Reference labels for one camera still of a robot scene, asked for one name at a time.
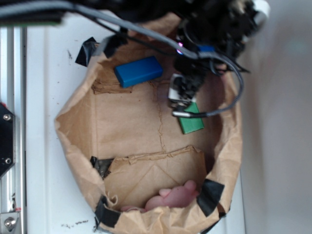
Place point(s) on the brown paper bag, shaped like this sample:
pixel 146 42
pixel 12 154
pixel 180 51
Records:
pixel 123 145

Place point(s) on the blue rectangular block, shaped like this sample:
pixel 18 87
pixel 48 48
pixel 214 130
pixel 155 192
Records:
pixel 138 71

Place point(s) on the metal corner bracket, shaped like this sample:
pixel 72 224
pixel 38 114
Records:
pixel 10 223

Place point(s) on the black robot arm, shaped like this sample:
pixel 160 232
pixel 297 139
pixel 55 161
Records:
pixel 130 15

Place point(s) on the pink rubber toy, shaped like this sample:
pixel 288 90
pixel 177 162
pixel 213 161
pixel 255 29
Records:
pixel 177 197

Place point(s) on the black mounting plate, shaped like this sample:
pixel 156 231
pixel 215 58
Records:
pixel 6 139

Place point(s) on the white plastic bin lid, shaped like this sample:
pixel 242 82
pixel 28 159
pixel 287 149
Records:
pixel 55 204

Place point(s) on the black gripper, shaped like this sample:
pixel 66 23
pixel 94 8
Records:
pixel 223 36

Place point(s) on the aluminium frame rail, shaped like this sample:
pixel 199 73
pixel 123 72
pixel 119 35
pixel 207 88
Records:
pixel 12 94

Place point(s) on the green rectangular block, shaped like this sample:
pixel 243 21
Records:
pixel 189 125

